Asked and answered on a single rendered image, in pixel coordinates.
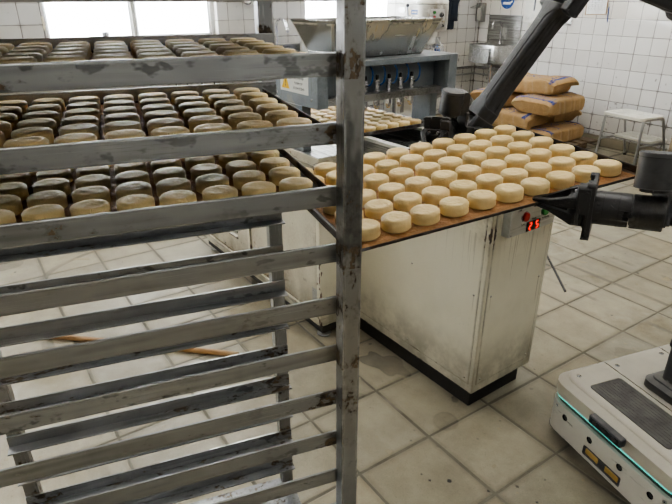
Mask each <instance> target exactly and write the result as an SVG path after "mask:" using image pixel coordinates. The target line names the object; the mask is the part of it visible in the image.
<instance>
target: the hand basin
mask: <svg viewBox="0 0 672 504"><path fill-rule="evenodd" d="M475 6H476V15H475V21H479V22H485V17H486V7H487V3H477V5H475ZM541 7H542V6H541V4H540V0H526V2H525V10H524V18H523V15H499V14H490V17H489V27H488V36H487V42H486V43H470V44H469V56H468V61H469V62H471V63H479V64H488V65H489V70H488V81H487V85H488V84H489V83H490V81H491V77H494V72H493V66H494V65H502V64H503V63H504V62H505V60H506V59H507V57H508V56H509V55H510V53H511V52H512V50H513V49H514V48H515V46H516V45H517V43H518V42H519V41H520V39H521V31H522V23H528V26H527V29H528V28H529V27H530V25H531V24H532V22H533V21H534V19H535V18H536V16H537V15H538V13H539V11H540V9H541ZM527 29H526V30H527Z"/></svg>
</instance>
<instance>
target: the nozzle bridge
mask: <svg viewBox="0 0 672 504"><path fill-rule="evenodd" d="M457 60H458V54H457V53H449V52H439V51H430V50H423V51H422V53H421V54H408V55H394V56H381V57H368V58H366V64H365V76H367V81H368V85H369V84H370V83H371V80H372V70H371V68H370V67H369V66H371V67H372V68H373V71H374V78H373V83H372V85H371V86H369V87H368V90H367V94H365V102H369V101H377V100H385V99H392V98H400V97H408V96H414V101H413V103H412V114H411V117H412V118H415V119H420V120H424V118H425V117H426V116H436V102H437V93H439V92H442V89H443V88H447V87H449V88H455V83H456V72H457ZM416 62H418V63H419V64H420V68H421V72H420V77H419V79H418V80H417V81H416V82H414V85H413V86H414V88H409V78H408V80H407V81H406V82H405V83H403V86H402V87H403V89H402V90H398V89H397V88H398V77H399V72H402V77H403V81H405V80H406V79H407V75H408V68H407V65H406V64H405V63H407V64H408V66H409V76H410V71H413V72H414V75H413V76H414V80H416V79H417V78H418V75H419V66H418V64H417V63H416ZM393 64H396V66H397V68H398V77H397V80H396V82H395V83H394V84H393V85H392V84H391V91H387V90H386V80H387V74H388V73H390V74H391V80H392V82H394V81H395V78H396V68H395V66H394V65H393ZM381 65H384V67H385V69H386V79H385V82H384V84H383V85H381V86H380V89H379V90H380V92H374V90H375V89H374V84H375V79H376V75H379V80H380V83H382V82H383V80H384V68H383V67H382V66H381ZM276 88H277V95H278V96H280V99H282V100H284V101H286V102H287V103H289V104H291V105H292V106H294V107H296V108H297V109H299V110H301V111H302V112H304V113H306V114H308V115H309V116H311V108H312V109H316V110H323V109H328V107H330V106H336V76H333V77H313V78H293V79H276ZM293 149H296V150H298V151H301V152H309V151H311V147H300V148H293Z"/></svg>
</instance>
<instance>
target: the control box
mask: <svg viewBox="0 0 672 504"><path fill-rule="evenodd" d="M542 210H543V209H542V208H540V207H538V206H531V207H527V208H524V209H520V210H516V211H512V212H509V213H505V214H504V217H503V224H502V232H501V236H503V237H506V238H511V237H514V236H516V235H519V234H522V233H525V232H528V231H531V230H533V229H536V228H535V225H536V221H537V220H539V223H538V221H537V223H538V227H537V225H536V227H537V228H539V227H542V226H545V225H547V224H550V223H553V222H554V217H555V215H553V214H552V213H550V212H549V213H548V214H547V215H543V214H542ZM526 212H528V213H530V219H529V220H528V221H527V222H525V221H523V215H524V214H525V213H526ZM530 222H532V225H531V224H530ZM529 224H530V225H531V226H532V228H531V227H530V228H529ZM528 229H531V230H528Z"/></svg>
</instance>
